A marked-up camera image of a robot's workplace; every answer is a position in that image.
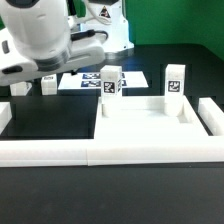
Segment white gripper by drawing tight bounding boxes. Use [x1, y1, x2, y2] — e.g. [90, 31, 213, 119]
[0, 37, 105, 86]

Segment white square tabletop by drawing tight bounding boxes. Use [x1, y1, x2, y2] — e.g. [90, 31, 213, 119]
[94, 96, 207, 141]

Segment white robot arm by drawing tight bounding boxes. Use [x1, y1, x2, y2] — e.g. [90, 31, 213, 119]
[0, 0, 134, 86]

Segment white marker sheet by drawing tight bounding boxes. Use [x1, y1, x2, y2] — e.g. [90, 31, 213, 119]
[58, 71, 148, 90]

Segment white U-shaped fence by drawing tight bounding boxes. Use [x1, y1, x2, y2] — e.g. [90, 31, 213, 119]
[0, 97, 224, 167]

